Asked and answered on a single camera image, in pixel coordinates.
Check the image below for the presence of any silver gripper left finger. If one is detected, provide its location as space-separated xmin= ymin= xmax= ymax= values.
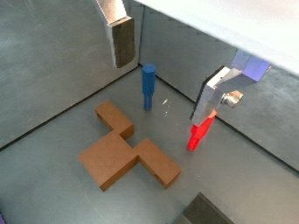
xmin=94 ymin=0 xmax=137 ymax=68

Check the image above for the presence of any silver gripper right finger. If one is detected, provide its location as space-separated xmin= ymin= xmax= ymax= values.
xmin=191 ymin=50 xmax=270 ymax=125

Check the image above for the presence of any brown T-shaped block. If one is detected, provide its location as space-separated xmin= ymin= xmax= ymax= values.
xmin=79 ymin=101 xmax=182 ymax=191

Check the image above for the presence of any black angle fixture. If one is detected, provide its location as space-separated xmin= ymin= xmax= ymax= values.
xmin=174 ymin=192 xmax=235 ymax=224

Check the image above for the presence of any red hexagonal peg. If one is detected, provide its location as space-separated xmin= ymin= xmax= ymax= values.
xmin=187 ymin=110 xmax=218 ymax=151

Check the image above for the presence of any blue hexagonal peg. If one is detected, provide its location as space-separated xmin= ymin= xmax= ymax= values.
xmin=143 ymin=64 xmax=157 ymax=110

